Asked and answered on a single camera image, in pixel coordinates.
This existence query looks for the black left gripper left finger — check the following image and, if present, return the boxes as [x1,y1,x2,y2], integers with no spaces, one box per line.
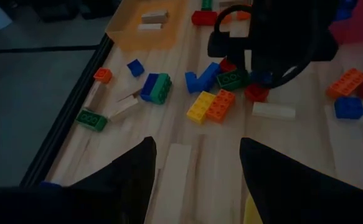
[0,136,158,224]

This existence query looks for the orange small toy brick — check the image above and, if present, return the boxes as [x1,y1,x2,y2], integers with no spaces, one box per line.
[220,12,233,25]

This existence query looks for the peach plastic bin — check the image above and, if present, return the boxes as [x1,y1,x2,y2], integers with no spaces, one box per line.
[105,0,189,52]

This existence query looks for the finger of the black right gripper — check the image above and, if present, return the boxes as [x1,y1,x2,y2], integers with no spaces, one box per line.
[234,46,247,70]
[239,137,363,224]

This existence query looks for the green long toy brick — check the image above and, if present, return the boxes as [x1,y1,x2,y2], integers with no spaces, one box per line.
[151,72,173,106]
[216,68,251,92]

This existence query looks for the pink plastic bin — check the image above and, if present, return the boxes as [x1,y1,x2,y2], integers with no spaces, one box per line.
[328,0,363,45]

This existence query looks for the orange long toy brick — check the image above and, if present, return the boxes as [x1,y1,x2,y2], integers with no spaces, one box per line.
[325,67,363,100]
[205,88,237,124]

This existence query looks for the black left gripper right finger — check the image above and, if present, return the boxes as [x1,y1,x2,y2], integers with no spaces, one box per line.
[258,72,282,90]

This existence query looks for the blue long toy brick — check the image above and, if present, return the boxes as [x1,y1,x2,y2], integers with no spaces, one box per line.
[139,72,160,102]
[195,62,222,93]

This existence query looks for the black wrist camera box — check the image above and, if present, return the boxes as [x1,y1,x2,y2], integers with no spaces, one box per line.
[207,30,232,58]

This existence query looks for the yellow long toy brick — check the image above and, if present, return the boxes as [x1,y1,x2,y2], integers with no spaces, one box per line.
[186,90,217,125]

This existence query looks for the red long toy brick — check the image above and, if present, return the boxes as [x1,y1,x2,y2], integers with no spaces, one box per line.
[191,10,219,27]

